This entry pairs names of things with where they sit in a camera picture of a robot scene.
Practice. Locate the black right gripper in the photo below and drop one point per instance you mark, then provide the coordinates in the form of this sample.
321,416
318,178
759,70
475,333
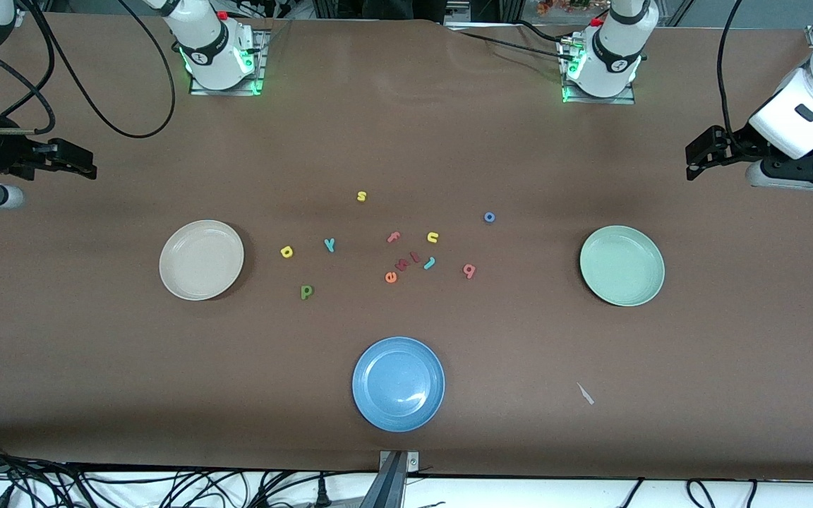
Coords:
3,152

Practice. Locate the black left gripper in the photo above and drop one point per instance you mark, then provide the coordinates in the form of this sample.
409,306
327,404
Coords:
737,145

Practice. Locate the green foam letter p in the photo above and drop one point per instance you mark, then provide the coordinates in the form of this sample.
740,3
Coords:
303,292

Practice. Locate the teal foam letter y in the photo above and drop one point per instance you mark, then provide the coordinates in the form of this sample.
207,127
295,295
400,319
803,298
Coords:
329,245

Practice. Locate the pink foam letter g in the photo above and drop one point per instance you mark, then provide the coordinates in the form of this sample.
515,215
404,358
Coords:
469,272

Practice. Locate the teal foam letter j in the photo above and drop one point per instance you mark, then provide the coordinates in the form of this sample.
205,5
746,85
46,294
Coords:
430,264

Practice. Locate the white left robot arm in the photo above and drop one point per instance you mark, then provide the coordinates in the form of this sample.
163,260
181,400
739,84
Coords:
604,81

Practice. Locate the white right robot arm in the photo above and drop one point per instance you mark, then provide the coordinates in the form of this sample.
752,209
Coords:
202,28

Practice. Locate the light green plate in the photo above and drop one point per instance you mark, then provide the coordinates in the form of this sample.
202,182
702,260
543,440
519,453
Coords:
622,266

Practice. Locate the beige brown plate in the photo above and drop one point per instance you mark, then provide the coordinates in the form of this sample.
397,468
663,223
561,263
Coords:
202,259

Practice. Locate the orange leafy decoration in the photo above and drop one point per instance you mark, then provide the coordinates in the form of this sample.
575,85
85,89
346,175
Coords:
562,5

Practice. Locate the small white paper scrap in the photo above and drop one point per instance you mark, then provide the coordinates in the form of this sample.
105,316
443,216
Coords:
585,394

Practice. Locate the brown table cover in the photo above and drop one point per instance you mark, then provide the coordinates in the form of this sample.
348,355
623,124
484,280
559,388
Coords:
406,127

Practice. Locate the red foam letter k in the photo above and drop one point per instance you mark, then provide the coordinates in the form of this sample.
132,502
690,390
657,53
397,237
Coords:
401,265

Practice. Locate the blue plate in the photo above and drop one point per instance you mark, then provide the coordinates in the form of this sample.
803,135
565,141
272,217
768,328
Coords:
398,384

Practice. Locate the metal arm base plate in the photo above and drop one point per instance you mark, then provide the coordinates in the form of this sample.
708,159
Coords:
226,92
600,101

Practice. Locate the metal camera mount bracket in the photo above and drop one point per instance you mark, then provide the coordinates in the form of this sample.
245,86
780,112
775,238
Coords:
399,460

